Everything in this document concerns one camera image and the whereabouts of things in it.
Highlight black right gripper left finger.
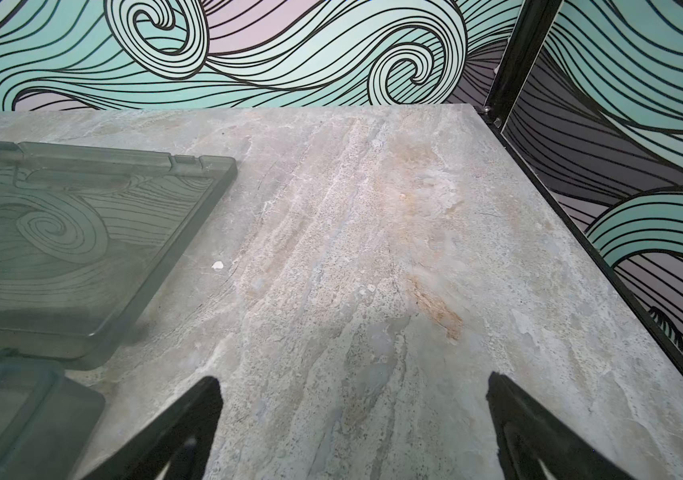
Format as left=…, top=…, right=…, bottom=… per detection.
left=86, top=376, right=223, bottom=479

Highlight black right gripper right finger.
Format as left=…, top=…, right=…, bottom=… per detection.
left=487, top=372, right=631, bottom=479

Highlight grey transparent organizer box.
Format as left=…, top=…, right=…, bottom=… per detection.
left=0, top=141, right=237, bottom=479

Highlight black vertical frame post right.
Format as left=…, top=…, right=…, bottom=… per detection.
left=483, top=0, right=563, bottom=131

